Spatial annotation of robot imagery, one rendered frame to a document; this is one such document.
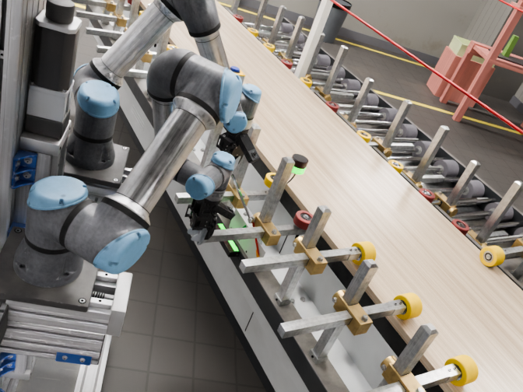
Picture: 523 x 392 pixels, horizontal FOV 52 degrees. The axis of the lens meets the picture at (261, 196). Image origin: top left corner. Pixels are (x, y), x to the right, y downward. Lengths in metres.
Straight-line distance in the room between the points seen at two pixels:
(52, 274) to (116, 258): 0.20
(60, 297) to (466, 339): 1.26
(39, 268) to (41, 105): 0.38
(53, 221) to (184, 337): 1.56
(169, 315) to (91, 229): 1.61
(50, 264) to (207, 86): 0.53
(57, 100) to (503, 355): 1.54
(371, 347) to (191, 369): 0.94
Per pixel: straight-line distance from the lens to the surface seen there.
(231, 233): 1.87
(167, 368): 2.52
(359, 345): 1.97
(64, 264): 1.29
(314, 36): 3.36
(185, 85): 1.25
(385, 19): 8.71
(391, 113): 3.59
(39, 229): 1.22
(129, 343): 2.57
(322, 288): 2.07
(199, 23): 1.56
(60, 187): 1.21
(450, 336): 1.88
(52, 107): 1.36
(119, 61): 1.71
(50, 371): 2.19
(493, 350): 1.96
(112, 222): 1.14
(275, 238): 1.94
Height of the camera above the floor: 1.98
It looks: 32 degrees down
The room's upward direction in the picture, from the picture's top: 21 degrees clockwise
